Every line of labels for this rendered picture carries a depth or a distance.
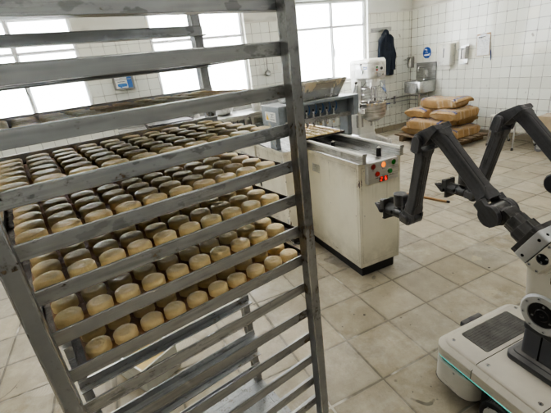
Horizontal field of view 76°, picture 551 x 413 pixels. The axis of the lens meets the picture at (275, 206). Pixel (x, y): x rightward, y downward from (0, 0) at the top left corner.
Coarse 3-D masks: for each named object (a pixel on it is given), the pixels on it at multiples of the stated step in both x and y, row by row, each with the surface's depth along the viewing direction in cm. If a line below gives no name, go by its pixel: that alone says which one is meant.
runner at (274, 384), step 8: (304, 360) 109; (296, 368) 108; (280, 376) 104; (288, 376) 106; (272, 384) 103; (280, 384) 105; (256, 392) 104; (264, 392) 102; (248, 400) 99; (256, 400) 100; (240, 408) 97
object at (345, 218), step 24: (336, 144) 276; (312, 168) 274; (336, 168) 243; (360, 168) 220; (312, 192) 284; (336, 192) 251; (360, 192) 226; (384, 192) 234; (312, 216) 296; (336, 216) 259; (360, 216) 232; (336, 240) 269; (360, 240) 239; (384, 240) 247; (360, 264) 246; (384, 264) 259
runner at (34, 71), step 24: (192, 48) 67; (216, 48) 69; (240, 48) 72; (264, 48) 76; (0, 72) 51; (24, 72) 53; (48, 72) 55; (72, 72) 56; (96, 72) 58; (120, 72) 60
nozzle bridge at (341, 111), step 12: (336, 96) 285; (348, 96) 281; (264, 108) 282; (276, 108) 261; (312, 108) 280; (324, 108) 285; (336, 108) 289; (348, 108) 292; (264, 120) 289; (276, 120) 267; (312, 120) 278; (348, 120) 300; (348, 132) 304; (276, 144) 279
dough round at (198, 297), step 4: (196, 292) 87; (200, 292) 87; (204, 292) 87; (188, 296) 86; (192, 296) 86; (196, 296) 86; (200, 296) 86; (204, 296) 85; (188, 300) 85; (192, 300) 84; (196, 300) 84; (200, 300) 84; (204, 300) 85; (188, 304) 85; (192, 304) 84; (196, 304) 84; (200, 304) 84; (192, 308) 84
